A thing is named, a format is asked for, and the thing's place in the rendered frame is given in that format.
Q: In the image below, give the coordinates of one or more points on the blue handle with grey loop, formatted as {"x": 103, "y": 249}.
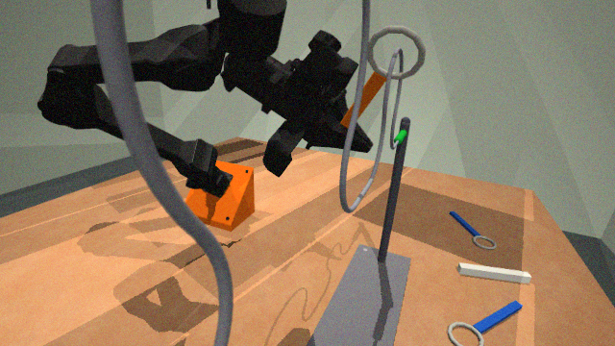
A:
{"x": 487, "y": 323}
{"x": 471, "y": 230}

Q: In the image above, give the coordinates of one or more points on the grey ring with orange handle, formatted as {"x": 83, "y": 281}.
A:
{"x": 378, "y": 78}

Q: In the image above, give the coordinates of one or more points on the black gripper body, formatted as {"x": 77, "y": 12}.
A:
{"x": 299, "y": 123}

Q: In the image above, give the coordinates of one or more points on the grey rectangular bar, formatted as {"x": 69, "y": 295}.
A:
{"x": 493, "y": 273}

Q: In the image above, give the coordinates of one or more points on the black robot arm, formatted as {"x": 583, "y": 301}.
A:
{"x": 188, "y": 58}

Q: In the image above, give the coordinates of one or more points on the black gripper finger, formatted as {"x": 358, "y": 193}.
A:
{"x": 330, "y": 133}
{"x": 340, "y": 108}

